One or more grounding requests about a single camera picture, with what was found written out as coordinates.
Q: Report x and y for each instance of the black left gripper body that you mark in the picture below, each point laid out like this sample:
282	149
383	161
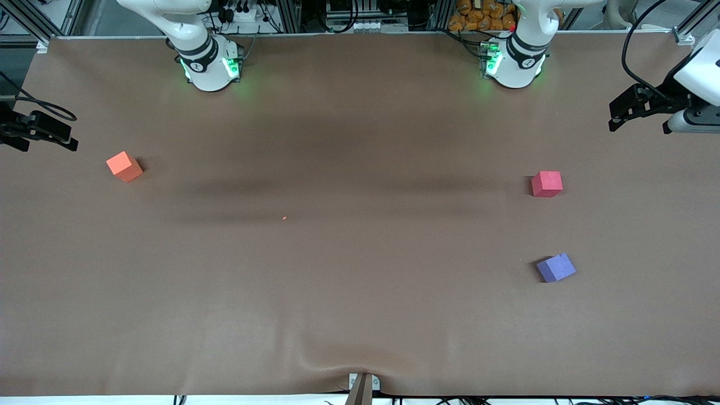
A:
669	99

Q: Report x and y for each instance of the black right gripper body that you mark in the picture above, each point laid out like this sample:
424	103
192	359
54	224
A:
11	127

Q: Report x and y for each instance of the orange foam block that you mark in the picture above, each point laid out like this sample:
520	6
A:
124	166

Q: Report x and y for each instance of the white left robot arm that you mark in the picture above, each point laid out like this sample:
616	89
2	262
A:
514	67

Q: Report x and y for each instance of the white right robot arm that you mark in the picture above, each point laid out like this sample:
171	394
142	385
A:
205	67

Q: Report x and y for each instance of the beige rounded object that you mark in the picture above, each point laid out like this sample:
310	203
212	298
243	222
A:
619	14

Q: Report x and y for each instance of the red foam block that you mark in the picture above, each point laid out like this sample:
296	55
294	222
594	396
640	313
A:
547	184

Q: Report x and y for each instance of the purple foam block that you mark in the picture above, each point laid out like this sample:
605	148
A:
556	268

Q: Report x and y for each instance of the orange mesh bag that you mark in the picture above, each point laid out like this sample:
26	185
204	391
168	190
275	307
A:
478	17

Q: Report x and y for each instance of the white power strip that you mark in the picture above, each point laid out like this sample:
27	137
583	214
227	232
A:
246	14

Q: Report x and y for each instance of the white terminal block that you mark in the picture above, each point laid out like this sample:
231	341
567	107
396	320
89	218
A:
365	25

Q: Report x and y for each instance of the brown table mat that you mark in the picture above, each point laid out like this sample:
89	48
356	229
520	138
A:
360	309

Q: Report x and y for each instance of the diagonal aluminium frame strut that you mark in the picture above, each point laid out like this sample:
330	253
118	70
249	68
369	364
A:
697	17
31	22

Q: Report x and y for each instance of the aluminium frame post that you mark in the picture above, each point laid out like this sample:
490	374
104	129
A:
442	14
289	14

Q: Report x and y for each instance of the small metal bracket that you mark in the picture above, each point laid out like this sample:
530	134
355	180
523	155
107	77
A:
352	381

